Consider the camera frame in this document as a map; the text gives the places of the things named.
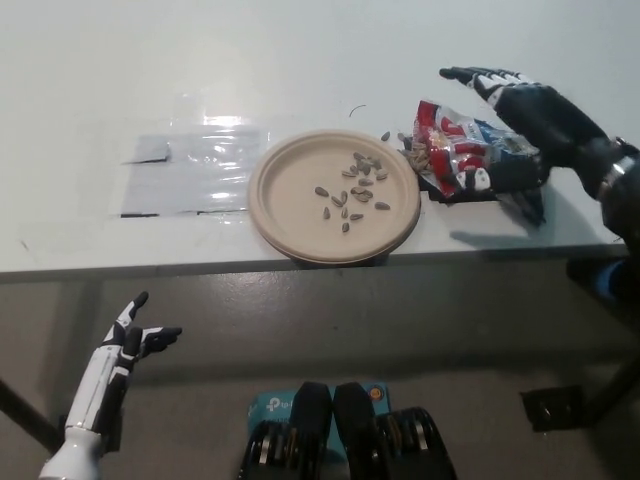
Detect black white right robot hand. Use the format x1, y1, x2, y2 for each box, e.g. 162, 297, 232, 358
438, 65, 634, 195

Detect clear plastic film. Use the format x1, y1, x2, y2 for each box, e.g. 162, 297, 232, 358
18, 92, 277, 260

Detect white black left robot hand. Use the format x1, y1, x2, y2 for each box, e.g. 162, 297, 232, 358
64, 292, 184, 440

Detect clear plastic sheet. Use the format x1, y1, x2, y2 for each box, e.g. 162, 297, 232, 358
120, 130, 262, 218

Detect beige paper plate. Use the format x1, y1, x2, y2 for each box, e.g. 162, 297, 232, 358
247, 128, 422, 264

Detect robot left black torso block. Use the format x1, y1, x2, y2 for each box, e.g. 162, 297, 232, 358
237, 382, 335, 480

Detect sunflower seeds heap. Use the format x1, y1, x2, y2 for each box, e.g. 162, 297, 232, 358
313, 138, 434, 234

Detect red blue sunflower seed bag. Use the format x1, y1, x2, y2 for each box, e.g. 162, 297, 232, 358
410, 98, 544, 199

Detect black blue cylindrical device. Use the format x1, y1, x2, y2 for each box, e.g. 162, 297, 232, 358
566, 257, 629, 301

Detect teal tp-link box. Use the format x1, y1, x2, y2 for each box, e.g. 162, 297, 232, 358
247, 382, 391, 459

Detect black table leg with foot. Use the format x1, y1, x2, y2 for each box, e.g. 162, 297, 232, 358
0, 378, 124, 451
519, 349, 640, 434

